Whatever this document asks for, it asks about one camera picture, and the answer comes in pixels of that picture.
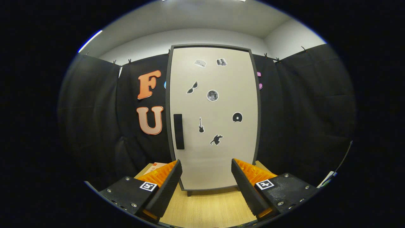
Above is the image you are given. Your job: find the black backdrop cloth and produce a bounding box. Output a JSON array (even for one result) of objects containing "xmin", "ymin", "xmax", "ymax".
[{"xmin": 58, "ymin": 44, "xmax": 357, "ymax": 190}]

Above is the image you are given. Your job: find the white and green object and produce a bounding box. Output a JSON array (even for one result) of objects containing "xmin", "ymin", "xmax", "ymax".
[{"xmin": 317, "ymin": 171, "xmax": 337, "ymax": 188}]

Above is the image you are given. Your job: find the row of black clips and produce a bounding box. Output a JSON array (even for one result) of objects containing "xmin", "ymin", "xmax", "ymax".
[{"xmin": 84, "ymin": 46, "xmax": 307, "ymax": 65}]

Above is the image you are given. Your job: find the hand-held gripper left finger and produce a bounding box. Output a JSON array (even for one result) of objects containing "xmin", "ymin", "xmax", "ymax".
[{"xmin": 99, "ymin": 159, "xmax": 183, "ymax": 224}]

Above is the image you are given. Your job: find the beige shoe cabinet door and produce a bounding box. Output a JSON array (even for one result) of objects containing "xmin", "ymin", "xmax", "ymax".
[{"xmin": 169, "ymin": 47, "xmax": 258, "ymax": 190}]

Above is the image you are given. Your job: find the ceiling strip light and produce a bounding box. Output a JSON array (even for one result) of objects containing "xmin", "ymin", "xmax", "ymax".
[{"xmin": 78, "ymin": 30, "xmax": 103, "ymax": 53}]

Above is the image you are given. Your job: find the dark grey shoe cabinet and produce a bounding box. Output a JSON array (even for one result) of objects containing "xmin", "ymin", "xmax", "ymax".
[{"xmin": 165, "ymin": 44, "xmax": 262, "ymax": 197}]

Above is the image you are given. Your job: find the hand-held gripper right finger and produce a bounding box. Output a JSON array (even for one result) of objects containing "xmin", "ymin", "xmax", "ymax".
[{"xmin": 231, "ymin": 158, "xmax": 319, "ymax": 222}]

